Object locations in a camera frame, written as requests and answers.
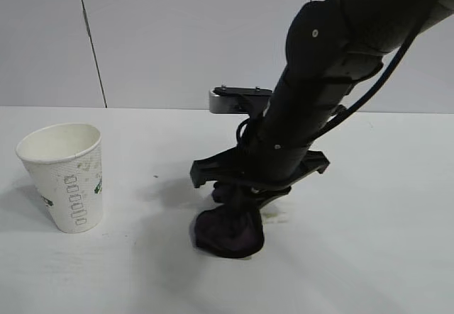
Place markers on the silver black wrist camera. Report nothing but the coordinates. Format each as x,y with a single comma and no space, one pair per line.
230,98

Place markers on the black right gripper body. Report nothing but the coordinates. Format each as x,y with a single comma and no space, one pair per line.
283,161

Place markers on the brown liquid spill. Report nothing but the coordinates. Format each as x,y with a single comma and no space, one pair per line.
275,216

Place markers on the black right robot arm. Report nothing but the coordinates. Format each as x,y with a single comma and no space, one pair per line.
337,44

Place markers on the white printed paper cup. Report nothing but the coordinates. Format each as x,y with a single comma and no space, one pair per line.
60,186

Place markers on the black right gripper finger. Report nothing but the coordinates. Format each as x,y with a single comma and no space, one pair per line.
275,200
221,191

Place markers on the dark purple cloth rag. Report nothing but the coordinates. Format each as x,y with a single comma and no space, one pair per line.
230,236

